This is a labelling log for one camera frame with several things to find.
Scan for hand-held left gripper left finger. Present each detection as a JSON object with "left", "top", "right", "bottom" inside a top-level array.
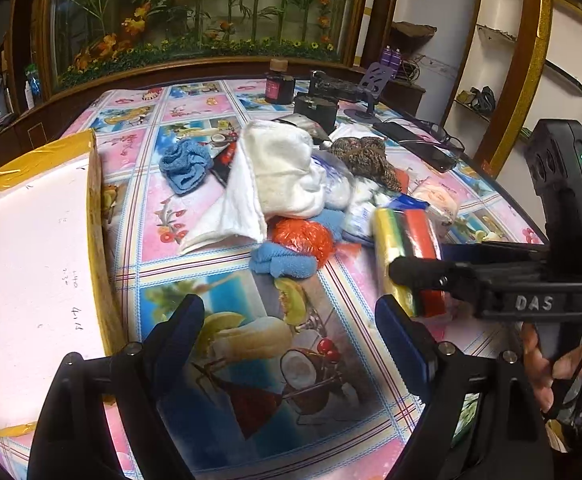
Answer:
[{"left": 28, "top": 294, "right": 207, "bottom": 480}]

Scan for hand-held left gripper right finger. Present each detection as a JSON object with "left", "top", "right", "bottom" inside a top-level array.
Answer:
[{"left": 375, "top": 295, "right": 554, "bottom": 480}]

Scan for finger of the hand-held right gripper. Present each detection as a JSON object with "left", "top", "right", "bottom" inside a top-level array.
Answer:
[
  {"left": 388, "top": 255, "right": 479, "bottom": 311},
  {"left": 441, "top": 240, "right": 549, "bottom": 267}
]

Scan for striped multicolour sponge pack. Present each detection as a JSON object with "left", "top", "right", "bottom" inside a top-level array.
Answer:
[{"left": 373, "top": 206, "right": 454, "bottom": 318}]

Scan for pink rose tissue pack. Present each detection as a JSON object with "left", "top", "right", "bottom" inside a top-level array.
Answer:
[{"left": 413, "top": 180, "right": 459, "bottom": 226}]

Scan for clear bag of tissue packs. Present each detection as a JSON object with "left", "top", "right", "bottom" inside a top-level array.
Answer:
[{"left": 316, "top": 152, "right": 387, "bottom": 246}]

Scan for thin white cloth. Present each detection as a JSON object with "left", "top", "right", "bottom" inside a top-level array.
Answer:
[{"left": 178, "top": 152, "right": 268, "bottom": 256}]

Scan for blue microfibre cloth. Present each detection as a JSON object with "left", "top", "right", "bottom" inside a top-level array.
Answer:
[{"left": 248, "top": 240, "right": 322, "bottom": 281}]

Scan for orange mesh scrubber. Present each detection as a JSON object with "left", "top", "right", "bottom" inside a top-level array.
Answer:
[{"left": 270, "top": 217, "right": 336, "bottom": 266}]

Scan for brown knitted cloth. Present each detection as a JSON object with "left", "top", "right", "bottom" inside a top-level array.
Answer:
[{"left": 328, "top": 136, "right": 403, "bottom": 192}]

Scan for light blue small towel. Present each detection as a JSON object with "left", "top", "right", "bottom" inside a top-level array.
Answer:
[{"left": 160, "top": 139, "right": 213, "bottom": 196}]

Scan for white foam box yellow tape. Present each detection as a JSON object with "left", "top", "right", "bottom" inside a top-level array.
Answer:
[{"left": 0, "top": 129, "right": 127, "bottom": 436}]

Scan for black packet with red label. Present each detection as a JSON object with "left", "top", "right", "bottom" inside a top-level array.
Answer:
[{"left": 210, "top": 140, "right": 239, "bottom": 181}]

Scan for cream fluffy towel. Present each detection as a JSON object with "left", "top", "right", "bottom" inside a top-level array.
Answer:
[{"left": 241, "top": 121, "right": 328, "bottom": 218}]

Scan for grey foil packet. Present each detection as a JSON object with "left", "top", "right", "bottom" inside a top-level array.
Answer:
[{"left": 271, "top": 115, "right": 329, "bottom": 141}]

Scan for person's right hand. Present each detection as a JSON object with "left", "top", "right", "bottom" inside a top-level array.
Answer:
[{"left": 521, "top": 322, "right": 582, "bottom": 411}]

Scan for black eyeglasses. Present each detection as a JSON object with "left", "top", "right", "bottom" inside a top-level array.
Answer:
[{"left": 411, "top": 119, "right": 466, "bottom": 156}]

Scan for dark items on shelf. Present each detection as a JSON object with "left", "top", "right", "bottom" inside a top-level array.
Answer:
[{"left": 458, "top": 86, "right": 496, "bottom": 113}]

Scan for black cylinder container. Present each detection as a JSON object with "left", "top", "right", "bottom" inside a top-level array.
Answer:
[{"left": 293, "top": 95, "right": 339, "bottom": 128}]

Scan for purple phone stand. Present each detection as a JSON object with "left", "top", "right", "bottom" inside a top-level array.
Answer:
[{"left": 343, "top": 62, "right": 394, "bottom": 121}]

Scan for black device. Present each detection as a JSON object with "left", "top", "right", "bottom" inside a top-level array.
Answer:
[{"left": 308, "top": 70, "right": 372, "bottom": 103}]

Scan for dark jar with wooden lid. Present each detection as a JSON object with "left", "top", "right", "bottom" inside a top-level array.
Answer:
[{"left": 265, "top": 59, "right": 297, "bottom": 106}]

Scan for white spray bottle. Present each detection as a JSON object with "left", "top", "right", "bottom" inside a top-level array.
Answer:
[{"left": 24, "top": 65, "right": 39, "bottom": 110}]

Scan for artificial flower display case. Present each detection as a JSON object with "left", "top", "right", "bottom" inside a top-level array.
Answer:
[{"left": 31, "top": 0, "right": 372, "bottom": 93}]

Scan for white wall shelf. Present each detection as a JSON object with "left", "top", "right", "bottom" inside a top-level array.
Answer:
[{"left": 451, "top": 0, "right": 539, "bottom": 126}]

